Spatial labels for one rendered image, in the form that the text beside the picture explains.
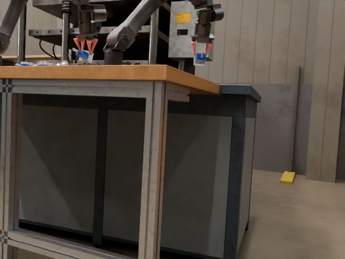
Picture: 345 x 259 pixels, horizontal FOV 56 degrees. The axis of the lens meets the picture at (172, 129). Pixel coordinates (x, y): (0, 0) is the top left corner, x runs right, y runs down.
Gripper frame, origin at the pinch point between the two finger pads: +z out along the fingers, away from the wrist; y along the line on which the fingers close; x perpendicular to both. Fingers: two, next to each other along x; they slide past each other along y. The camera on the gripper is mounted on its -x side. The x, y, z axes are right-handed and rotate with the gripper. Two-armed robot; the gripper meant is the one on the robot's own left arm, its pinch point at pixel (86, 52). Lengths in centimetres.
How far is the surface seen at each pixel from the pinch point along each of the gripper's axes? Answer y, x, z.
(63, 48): 73, -71, 19
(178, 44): -15, -88, 7
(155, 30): -1, -78, -2
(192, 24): -23, -94, -7
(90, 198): -18, 27, 64
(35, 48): 328, -305, 88
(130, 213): -40, 27, 64
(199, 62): -55, -11, -1
